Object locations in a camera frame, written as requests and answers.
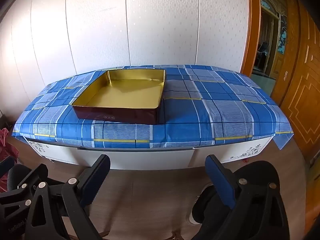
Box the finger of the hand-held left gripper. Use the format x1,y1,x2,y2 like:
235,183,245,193
0,164,48,217
0,156,15,178

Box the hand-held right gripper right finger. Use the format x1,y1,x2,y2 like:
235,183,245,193
205,154,292,240

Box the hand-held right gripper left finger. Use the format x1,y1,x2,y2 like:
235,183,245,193
24,154,111,240

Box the white desk drawer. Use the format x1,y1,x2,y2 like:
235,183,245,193
77,147,195,168

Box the dark red tin box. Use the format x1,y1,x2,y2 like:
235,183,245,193
72,69,167,125

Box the red ruffled cloth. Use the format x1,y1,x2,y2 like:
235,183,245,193
0,127,19,193

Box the white floral print desk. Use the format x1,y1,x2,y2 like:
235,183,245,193
25,136,273,170

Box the person's right leg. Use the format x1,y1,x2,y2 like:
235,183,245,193
191,160,285,240

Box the white shoe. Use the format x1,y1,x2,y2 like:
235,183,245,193
188,205,202,228

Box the blue plaid tablecloth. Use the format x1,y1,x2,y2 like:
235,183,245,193
12,64,294,150

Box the carved wooden door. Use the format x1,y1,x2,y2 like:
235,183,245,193
271,0,320,165

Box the wooden door frame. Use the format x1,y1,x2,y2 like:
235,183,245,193
240,0,262,78

